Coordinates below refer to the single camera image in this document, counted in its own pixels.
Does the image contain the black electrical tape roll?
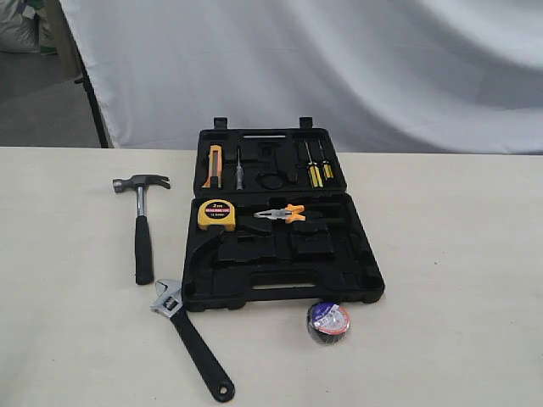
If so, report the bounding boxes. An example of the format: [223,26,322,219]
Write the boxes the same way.
[306,302,350,345]

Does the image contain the claw hammer black grip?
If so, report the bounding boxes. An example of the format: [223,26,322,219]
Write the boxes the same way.
[112,174,171,286]

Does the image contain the adjustable wrench black handle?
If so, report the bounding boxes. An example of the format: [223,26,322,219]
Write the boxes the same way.
[150,279,235,403]

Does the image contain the black plastic tool case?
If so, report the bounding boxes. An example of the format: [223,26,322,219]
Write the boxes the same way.
[182,117,385,311]

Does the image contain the clear voltage tester screwdriver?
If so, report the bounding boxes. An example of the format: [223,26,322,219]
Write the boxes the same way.
[235,147,244,191]

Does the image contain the long yellow black screwdriver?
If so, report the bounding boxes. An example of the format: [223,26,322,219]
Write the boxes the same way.
[304,142,323,188]

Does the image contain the yellow tape measure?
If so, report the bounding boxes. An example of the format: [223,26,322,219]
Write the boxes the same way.
[197,199,236,231]

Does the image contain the orange utility knife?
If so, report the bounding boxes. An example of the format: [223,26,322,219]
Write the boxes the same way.
[202,145,222,188]

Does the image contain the short yellow black screwdriver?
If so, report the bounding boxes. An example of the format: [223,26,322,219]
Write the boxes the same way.
[318,140,334,181]

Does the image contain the white backdrop cloth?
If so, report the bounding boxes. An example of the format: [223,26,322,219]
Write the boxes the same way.
[61,1,542,153]

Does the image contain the black backdrop stand pole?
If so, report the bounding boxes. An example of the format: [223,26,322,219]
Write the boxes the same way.
[59,1,110,148]

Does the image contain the white sack in background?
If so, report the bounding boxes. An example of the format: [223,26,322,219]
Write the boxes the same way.
[1,0,39,53]

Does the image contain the orange handled pliers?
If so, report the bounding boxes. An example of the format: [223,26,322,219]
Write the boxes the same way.
[253,203,305,224]

